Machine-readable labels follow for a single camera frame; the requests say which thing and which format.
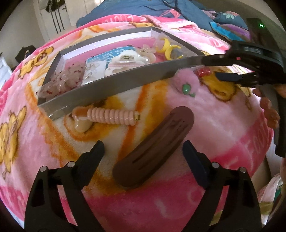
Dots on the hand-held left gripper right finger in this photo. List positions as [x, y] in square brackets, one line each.
[196, 164]

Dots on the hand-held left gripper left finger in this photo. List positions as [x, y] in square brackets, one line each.
[92, 160]

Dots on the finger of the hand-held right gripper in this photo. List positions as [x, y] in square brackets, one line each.
[228, 77]
[219, 60]

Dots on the brown hair clip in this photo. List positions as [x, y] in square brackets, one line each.
[156, 145]

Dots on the yellow hair clips packet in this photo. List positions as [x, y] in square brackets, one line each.
[167, 43]

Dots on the grey shallow box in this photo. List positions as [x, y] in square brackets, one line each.
[122, 81]

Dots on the white hair clip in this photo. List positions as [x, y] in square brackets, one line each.
[134, 59]

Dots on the dotted sheer bow hair clip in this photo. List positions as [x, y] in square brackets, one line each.
[64, 78]

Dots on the clear earring card packet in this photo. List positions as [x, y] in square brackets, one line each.
[92, 71]

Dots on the person's right hand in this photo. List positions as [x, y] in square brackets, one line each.
[269, 110]

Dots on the red earrings packet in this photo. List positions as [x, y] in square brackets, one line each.
[202, 72]

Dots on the striped pillow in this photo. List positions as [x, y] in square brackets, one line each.
[228, 30]

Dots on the pink fluffy hair accessory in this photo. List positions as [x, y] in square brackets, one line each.
[181, 78]

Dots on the pink printed blanket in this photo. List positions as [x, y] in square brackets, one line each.
[223, 125]

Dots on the pink spiral hair clip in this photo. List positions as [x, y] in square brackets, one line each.
[111, 115]

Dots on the clear flower hair clip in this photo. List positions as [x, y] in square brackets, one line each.
[146, 50]

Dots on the blue floral quilt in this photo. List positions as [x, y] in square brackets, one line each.
[134, 9]

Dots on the blue printed card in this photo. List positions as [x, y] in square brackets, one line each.
[100, 57]

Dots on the black bag on floor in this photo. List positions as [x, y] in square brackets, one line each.
[25, 52]

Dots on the white drawer cabinet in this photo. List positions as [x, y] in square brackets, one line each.
[4, 67]

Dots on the white door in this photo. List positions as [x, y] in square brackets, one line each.
[44, 20]

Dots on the black hanging bag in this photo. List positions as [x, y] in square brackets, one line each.
[52, 5]

